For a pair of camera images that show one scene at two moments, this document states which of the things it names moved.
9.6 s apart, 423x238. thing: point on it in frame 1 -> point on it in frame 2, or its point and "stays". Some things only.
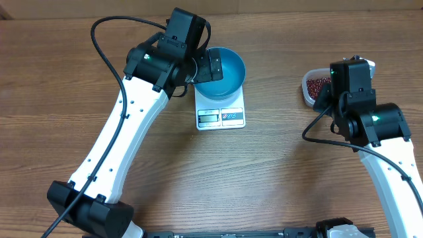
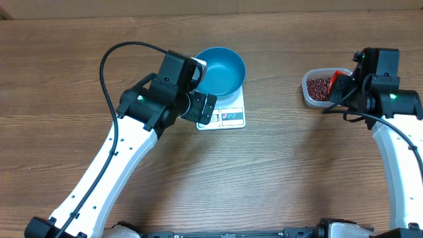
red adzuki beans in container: (314, 86) stays
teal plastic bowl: (233, 71) stays
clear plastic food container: (314, 80) stays
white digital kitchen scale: (226, 114) stays
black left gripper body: (201, 72) -> (194, 112)
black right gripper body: (324, 101) -> (339, 88)
